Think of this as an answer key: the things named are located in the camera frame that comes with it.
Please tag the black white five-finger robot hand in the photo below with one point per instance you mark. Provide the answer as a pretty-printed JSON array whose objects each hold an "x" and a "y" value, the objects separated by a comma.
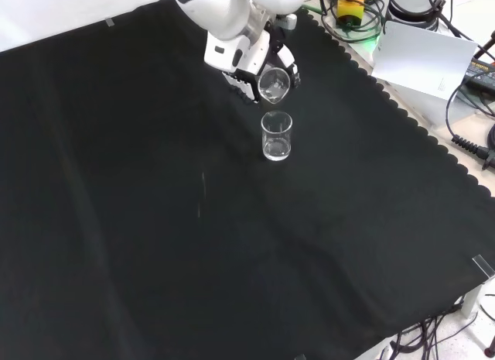
[{"x": 239, "y": 54}]

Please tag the clear glass beaker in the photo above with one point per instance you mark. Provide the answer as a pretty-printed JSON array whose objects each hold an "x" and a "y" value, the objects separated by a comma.
[
  {"x": 276, "y": 139},
  {"x": 274, "y": 85}
]

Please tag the yellow stop button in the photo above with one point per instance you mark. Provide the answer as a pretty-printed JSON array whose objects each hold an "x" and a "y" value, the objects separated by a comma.
[{"x": 350, "y": 11}]

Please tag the pale tape strip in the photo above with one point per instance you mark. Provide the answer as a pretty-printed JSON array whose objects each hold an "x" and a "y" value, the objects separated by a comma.
[{"x": 110, "y": 22}]

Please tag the pale board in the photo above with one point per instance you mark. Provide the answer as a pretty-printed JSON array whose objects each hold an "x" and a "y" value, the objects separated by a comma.
[{"x": 421, "y": 62}]

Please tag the black cloth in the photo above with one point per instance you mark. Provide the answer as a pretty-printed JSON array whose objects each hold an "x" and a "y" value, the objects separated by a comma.
[{"x": 154, "y": 220}]

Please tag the black power adapter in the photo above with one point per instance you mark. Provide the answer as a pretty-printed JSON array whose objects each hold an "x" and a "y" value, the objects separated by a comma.
[{"x": 481, "y": 71}]

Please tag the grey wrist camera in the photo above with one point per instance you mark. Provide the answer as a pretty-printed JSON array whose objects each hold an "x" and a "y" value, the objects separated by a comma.
[{"x": 287, "y": 21}]

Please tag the white bench bracket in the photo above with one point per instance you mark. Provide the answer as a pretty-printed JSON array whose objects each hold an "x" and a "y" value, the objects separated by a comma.
[{"x": 477, "y": 298}]

